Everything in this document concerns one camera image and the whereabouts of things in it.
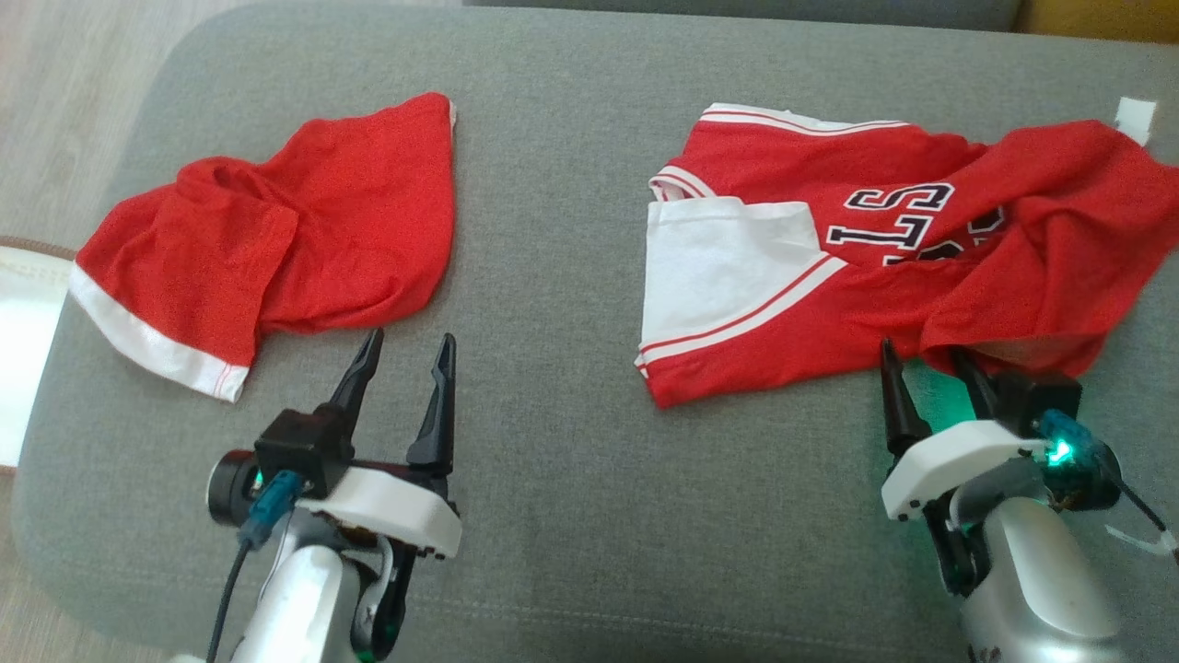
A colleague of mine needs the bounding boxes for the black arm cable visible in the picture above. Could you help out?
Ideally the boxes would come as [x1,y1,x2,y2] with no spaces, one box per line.
[1115,479,1179,553]
[207,470,305,663]

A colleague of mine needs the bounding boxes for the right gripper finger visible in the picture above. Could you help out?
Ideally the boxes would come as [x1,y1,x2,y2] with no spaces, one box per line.
[949,345,1000,420]
[880,338,931,459]

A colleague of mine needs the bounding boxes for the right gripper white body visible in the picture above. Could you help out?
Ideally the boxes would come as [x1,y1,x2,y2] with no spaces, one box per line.
[881,419,1056,523]

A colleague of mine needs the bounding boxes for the white tape strip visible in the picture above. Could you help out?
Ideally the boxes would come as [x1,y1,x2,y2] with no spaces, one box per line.
[1113,96,1158,146]

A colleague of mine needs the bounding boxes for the red basketball jersey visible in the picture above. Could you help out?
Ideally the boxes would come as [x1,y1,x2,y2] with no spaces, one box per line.
[634,101,1179,409]

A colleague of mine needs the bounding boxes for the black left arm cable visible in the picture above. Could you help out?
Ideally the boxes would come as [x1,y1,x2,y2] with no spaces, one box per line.
[207,470,305,663]

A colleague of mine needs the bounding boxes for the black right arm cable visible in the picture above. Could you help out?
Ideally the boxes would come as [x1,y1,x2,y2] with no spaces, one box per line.
[1115,479,1179,553]

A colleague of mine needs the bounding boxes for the white laundry basket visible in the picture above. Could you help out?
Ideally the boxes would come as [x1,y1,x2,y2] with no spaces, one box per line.
[0,235,76,472]

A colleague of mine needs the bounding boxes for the red shorts with white trim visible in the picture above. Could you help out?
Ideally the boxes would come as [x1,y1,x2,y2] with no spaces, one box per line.
[69,90,459,404]

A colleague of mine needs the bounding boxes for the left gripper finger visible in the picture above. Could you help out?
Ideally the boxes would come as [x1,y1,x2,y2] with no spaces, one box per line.
[327,327,385,434]
[406,333,458,475]

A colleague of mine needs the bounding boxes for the yellow sofa section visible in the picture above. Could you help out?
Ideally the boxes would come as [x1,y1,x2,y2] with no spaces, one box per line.
[1018,0,1179,45]

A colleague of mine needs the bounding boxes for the white cable tie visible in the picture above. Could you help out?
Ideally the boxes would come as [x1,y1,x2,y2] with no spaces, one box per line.
[1105,525,1179,564]

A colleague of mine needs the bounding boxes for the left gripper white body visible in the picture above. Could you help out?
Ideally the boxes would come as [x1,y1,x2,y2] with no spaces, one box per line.
[304,460,463,560]

